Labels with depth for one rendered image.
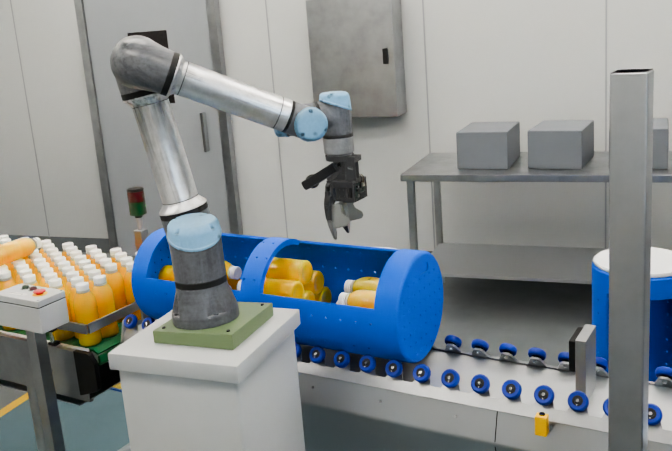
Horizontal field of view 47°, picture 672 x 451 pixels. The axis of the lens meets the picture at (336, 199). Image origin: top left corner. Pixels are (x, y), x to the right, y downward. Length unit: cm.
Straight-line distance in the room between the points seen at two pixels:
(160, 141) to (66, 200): 524
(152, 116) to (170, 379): 58
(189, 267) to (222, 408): 31
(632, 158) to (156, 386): 107
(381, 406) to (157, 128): 87
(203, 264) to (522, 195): 387
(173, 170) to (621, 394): 106
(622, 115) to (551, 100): 389
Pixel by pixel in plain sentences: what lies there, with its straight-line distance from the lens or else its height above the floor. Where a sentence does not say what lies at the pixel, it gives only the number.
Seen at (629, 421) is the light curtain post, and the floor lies 108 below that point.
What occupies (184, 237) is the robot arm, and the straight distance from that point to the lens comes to 172.
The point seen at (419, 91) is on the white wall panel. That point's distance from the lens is 540.
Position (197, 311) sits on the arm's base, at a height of 122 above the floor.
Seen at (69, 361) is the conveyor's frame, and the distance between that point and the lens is 257.
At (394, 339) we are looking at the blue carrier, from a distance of 191.
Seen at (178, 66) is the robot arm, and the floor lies 175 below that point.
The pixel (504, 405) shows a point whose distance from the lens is 190.
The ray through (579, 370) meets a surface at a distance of 187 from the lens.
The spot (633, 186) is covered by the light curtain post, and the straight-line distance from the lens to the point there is 139.
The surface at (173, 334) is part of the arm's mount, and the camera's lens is 177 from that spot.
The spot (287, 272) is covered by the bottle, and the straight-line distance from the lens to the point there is 215.
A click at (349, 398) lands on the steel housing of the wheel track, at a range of 206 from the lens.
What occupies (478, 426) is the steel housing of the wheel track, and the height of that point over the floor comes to 87.
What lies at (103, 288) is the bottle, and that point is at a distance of 254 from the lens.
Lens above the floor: 182
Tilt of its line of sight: 13 degrees down
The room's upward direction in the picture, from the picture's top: 4 degrees counter-clockwise
